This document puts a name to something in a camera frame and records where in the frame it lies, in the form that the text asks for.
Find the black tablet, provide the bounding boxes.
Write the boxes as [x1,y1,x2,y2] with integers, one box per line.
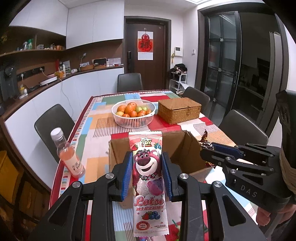
[92,58,107,68]

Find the dark brown door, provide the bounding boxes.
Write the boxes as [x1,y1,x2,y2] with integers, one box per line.
[124,17,172,91]

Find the dark glass sliding door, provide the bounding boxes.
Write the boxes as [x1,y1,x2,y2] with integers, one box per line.
[198,9,287,123]

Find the black wall socket strip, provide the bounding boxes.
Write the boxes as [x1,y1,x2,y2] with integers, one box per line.
[17,66,45,78]

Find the white plastic basket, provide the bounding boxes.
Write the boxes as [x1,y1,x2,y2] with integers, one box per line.
[111,100,156,128]

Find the white upper cabinets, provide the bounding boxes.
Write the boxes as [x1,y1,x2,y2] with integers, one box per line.
[9,0,125,50]

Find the dark grey dining chair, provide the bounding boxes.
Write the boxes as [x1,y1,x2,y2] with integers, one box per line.
[34,104,75,163]
[218,110,269,146]
[182,87,210,116]
[117,73,143,93]

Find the yellow storage box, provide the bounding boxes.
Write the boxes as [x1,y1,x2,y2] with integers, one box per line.
[0,151,19,205]

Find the brown cardboard box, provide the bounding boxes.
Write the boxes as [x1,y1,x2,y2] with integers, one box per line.
[108,130,214,210]

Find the flat white tray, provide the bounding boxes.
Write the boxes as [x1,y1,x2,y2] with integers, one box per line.
[39,76,58,86]

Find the person's right hand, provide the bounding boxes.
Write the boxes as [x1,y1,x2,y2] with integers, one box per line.
[255,207,274,227]

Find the white counter cabinets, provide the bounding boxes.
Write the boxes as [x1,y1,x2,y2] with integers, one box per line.
[0,66,124,193]

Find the black countertop appliance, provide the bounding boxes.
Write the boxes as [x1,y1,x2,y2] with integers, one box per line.
[0,64,19,101]

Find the row of shelf bottles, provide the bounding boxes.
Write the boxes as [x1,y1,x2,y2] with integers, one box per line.
[16,39,65,51]

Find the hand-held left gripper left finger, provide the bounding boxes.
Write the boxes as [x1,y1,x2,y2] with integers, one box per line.
[35,152,134,241]

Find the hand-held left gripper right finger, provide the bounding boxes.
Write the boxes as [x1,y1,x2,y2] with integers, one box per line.
[161,152,266,241]

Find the red and white wall calendar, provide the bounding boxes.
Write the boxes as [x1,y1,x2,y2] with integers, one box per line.
[137,28,154,61]

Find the pink bear snack packet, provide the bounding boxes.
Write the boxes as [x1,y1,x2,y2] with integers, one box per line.
[128,131,170,241]

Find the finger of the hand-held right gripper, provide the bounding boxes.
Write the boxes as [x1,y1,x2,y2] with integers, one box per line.
[200,147,277,183]
[211,142,281,165]

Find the clear bottle with pink drink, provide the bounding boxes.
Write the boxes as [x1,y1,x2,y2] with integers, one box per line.
[50,127,85,178]

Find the white cable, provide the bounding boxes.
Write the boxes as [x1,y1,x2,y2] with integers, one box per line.
[42,70,75,121]

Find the pile of dark bags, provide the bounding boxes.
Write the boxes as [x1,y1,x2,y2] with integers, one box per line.
[170,63,188,75]

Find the shiny candy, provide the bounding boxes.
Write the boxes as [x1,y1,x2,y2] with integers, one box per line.
[199,130,217,169]

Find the brown wicker box with lid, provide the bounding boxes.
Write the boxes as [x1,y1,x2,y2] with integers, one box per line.
[158,97,201,125]

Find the pile of orange and green fruits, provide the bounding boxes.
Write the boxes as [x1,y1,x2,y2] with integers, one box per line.
[116,102,152,118]

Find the white shoe rack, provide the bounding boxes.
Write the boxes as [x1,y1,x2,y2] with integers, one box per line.
[169,74,187,94]

